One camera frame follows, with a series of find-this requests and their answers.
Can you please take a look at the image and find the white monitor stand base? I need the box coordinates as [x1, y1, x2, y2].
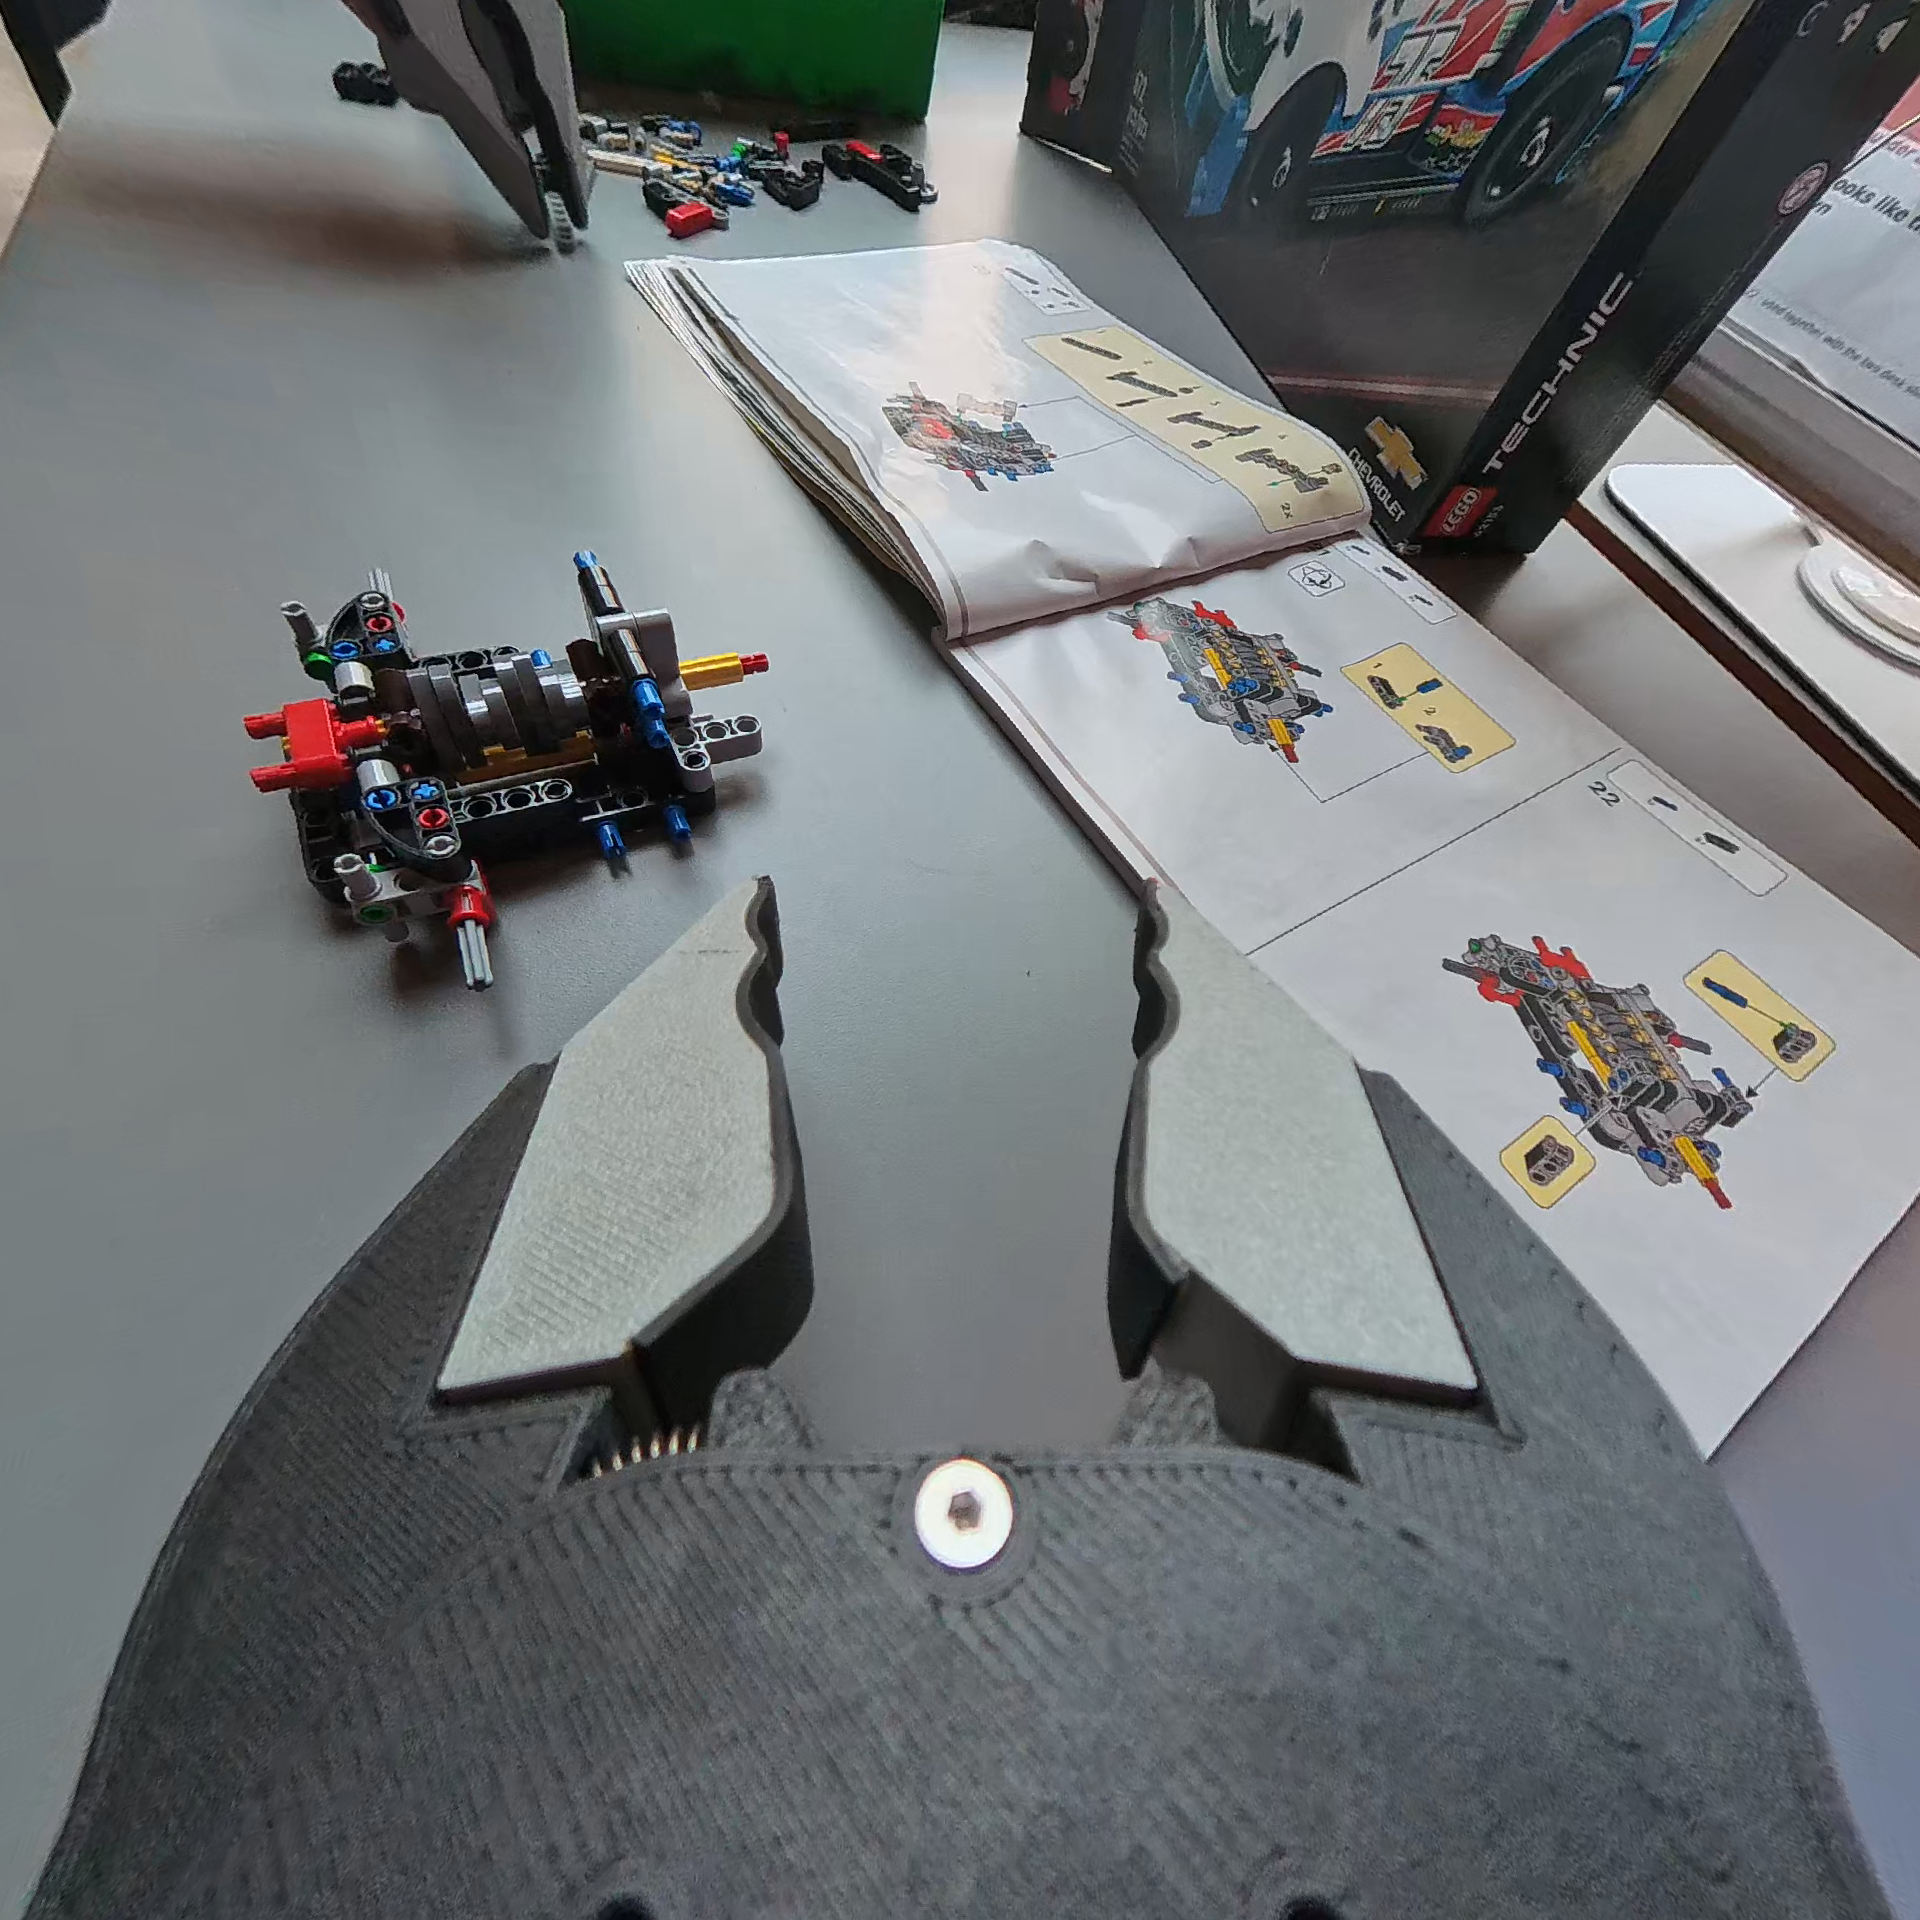
[1602, 462, 1920, 673]

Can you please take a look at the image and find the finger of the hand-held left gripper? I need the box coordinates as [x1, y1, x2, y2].
[338, 0, 552, 238]
[497, 0, 597, 232]

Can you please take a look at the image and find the green plastic bin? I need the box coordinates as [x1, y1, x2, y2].
[562, 0, 946, 126]

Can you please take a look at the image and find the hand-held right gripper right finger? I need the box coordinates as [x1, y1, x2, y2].
[1105, 884, 1481, 1467]

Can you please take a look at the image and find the printed paper sheet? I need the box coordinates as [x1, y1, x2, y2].
[1725, 83, 1920, 452]

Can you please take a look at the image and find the pile of lego pieces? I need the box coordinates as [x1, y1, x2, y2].
[575, 108, 942, 245]

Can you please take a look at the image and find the lego chassis assembly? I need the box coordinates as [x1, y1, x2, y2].
[245, 549, 773, 995]

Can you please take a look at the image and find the lego set box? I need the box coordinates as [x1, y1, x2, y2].
[1019, 0, 1920, 561]

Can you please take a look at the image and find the lego instruction booklet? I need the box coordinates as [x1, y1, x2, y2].
[622, 238, 1920, 1461]

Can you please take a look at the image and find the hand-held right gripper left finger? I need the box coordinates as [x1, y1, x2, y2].
[434, 877, 817, 1409]

